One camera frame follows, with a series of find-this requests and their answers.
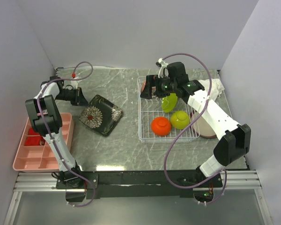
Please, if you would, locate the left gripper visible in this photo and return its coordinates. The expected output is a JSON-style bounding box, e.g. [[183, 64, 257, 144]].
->
[[55, 87, 91, 107]]

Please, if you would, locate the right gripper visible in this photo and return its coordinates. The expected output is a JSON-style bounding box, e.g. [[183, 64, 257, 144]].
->
[[140, 75, 177, 99]]

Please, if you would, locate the green plate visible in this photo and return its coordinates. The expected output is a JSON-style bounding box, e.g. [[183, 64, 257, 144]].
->
[[162, 93, 178, 113]]

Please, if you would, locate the black floral square plate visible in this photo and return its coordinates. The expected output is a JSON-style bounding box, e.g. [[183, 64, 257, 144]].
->
[[79, 95, 123, 137]]

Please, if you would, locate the orange bowl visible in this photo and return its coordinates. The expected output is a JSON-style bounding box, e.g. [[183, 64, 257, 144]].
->
[[151, 117, 171, 136]]

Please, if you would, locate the green bowl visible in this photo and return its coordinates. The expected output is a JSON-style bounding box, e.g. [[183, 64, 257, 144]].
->
[[170, 111, 190, 130]]

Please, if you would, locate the brown rimmed round plate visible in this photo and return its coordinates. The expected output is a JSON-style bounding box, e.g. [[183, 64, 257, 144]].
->
[[191, 116, 217, 139]]

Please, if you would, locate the pink ceramic mug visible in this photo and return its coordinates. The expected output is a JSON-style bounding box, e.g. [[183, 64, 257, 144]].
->
[[141, 81, 146, 92]]

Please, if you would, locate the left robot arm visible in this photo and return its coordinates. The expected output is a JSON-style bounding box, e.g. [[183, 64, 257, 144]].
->
[[25, 75, 89, 188]]

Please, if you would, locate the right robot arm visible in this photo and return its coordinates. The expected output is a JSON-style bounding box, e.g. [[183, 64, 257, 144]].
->
[[140, 59, 251, 187]]

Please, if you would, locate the red cloth roll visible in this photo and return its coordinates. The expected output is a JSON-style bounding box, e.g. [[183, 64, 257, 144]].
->
[[24, 136, 45, 146], [28, 128, 39, 135]]

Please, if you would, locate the white cloth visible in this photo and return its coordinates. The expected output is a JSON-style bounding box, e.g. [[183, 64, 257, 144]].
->
[[199, 79, 224, 101]]

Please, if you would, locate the pink compartment tray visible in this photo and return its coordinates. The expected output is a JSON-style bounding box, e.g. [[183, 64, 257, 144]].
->
[[13, 113, 74, 173]]

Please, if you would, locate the black base bar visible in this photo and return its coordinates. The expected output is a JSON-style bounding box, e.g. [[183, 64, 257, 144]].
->
[[56, 170, 223, 199]]

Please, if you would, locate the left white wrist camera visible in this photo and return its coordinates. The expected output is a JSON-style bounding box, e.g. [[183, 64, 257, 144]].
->
[[70, 73, 82, 89]]

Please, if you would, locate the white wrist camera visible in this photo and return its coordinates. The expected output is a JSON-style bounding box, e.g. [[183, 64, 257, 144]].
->
[[155, 58, 169, 78], [70, 73, 82, 89]]

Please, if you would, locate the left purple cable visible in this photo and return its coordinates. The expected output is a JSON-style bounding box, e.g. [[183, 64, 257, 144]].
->
[[37, 61, 99, 209]]

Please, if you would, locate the purple cable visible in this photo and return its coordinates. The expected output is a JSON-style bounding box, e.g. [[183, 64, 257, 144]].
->
[[164, 52, 228, 205], [37, 61, 99, 209]]

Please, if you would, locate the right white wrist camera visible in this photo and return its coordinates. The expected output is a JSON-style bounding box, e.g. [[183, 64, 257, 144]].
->
[[155, 58, 169, 78]]

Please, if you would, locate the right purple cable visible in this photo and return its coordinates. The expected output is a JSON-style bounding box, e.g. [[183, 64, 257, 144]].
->
[[164, 52, 228, 205]]

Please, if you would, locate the aluminium frame rail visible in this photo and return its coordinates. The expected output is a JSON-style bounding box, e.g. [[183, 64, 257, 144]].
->
[[4, 170, 261, 225]]

